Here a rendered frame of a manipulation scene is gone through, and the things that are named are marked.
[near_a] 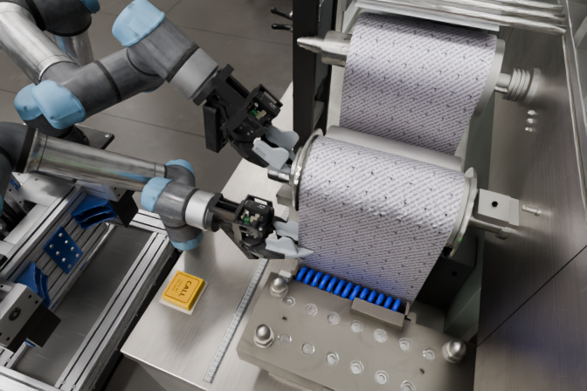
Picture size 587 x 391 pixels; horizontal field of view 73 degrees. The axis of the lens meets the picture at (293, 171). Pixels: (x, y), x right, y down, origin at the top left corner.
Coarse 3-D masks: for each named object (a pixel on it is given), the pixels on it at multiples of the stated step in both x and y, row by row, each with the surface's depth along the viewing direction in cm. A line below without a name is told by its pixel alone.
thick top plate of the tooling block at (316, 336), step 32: (288, 288) 77; (256, 320) 73; (288, 320) 73; (320, 320) 73; (352, 320) 73; (256, 352) 70; (288, 352) 70; (320, 352) 70; (352, 352) 70; (384, 352) 70; (416, 352) 70; (320, 384) 66; (352, 384) 66; (384, 384) 66; (416, 384) 66; (448, 384) 66
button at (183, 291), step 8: (176, 272) 91; (184, 272) 91; (176, 280) 90; (184, 280) 90; (192, 280) 90; (200, 280) 90; (168, 288) 88; (176, 288) 88; (184, 288) 88; (192, 288) 88; (200, 288) 89; (168, 296) 87; (176, 296) 87; (184, 296) 87; (192, 296) 87; (176, 304) 87; (184, 304) 86; (192, 304) 88
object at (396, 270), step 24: (312, 240) 72; (336, 240) 69; (360, 240) 67; (384, 240) 64; (312, 264) 79; (336, 264) 76; (360, 264) 72; (384, 264) 69; (408, 264) 67; (432, 264) 64; (384, 288) 75; (408, 288) 72
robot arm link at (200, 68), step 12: (192, 60) 59; (204, 60) 60; (180, 72) 59; (192, 72) 59; (204, 72) 60; (216, 72) 62; (180, 84) 60; (192, 84) 60; (204, 84) 61; (192, 96) 62
